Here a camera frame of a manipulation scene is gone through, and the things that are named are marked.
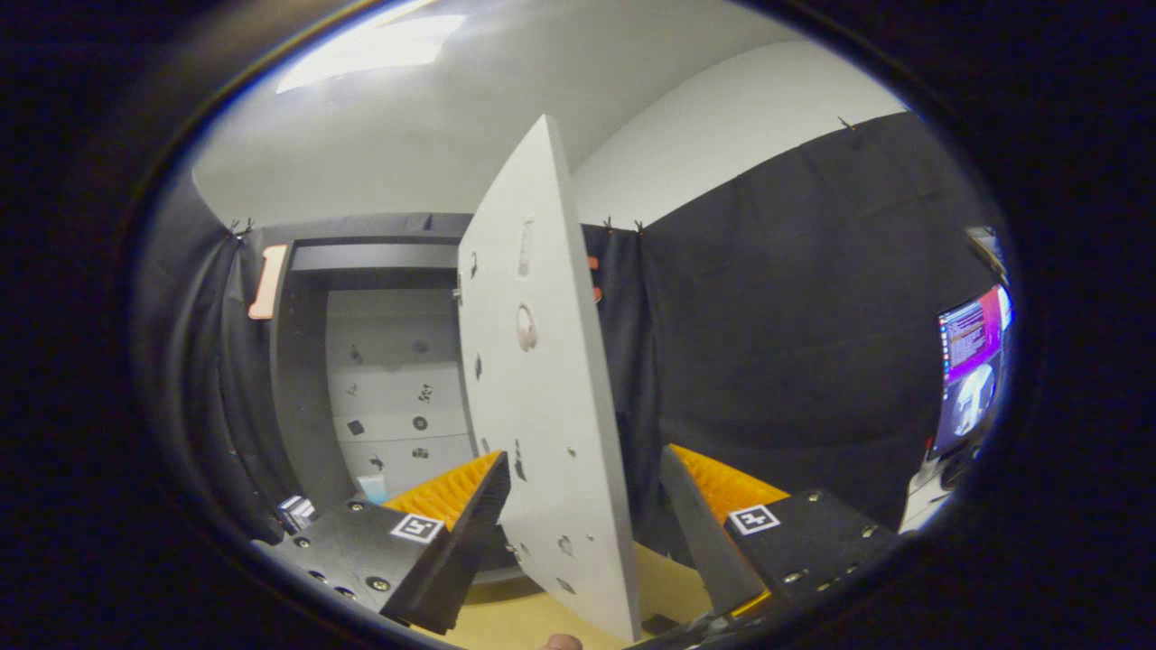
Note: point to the light grey cabinet door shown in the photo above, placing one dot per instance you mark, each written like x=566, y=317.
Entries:
x=542, y=406

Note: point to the black backdrop cloth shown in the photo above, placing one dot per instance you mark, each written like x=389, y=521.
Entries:
x=768, y=343

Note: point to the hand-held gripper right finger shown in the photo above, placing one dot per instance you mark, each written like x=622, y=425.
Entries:
x=709, y=551

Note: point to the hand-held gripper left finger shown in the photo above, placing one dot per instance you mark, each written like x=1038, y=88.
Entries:
x=461, y=551

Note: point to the grey cabinet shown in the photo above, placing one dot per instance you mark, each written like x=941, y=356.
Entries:
x=302, y=379

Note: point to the computer monitor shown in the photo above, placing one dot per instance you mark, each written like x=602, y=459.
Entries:
x=971, y=361

